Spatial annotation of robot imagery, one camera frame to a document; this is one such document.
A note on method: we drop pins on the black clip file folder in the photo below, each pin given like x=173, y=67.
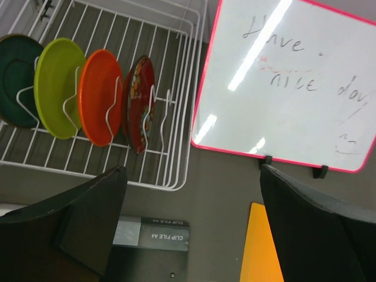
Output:
x=149, y=249

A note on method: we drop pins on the orange plate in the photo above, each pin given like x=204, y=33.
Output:
x=100, y=97

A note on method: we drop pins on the lime green plate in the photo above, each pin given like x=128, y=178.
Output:
x=57, y=72

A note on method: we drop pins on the dark green plate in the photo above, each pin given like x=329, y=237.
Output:
x=18, y=54

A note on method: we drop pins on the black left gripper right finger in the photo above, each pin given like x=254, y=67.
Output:
x=317, y=237

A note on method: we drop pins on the pink framed whiteboard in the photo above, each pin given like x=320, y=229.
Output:
x=289, y=81

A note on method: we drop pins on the white wire dish rack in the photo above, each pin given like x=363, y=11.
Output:
x=170, y=33

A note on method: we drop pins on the orange folder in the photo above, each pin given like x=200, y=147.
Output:
x=260, y=261

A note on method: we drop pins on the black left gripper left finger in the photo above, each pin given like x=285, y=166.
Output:
x=67, y=235

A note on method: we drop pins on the red floral plate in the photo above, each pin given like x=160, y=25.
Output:
x=138, y=104

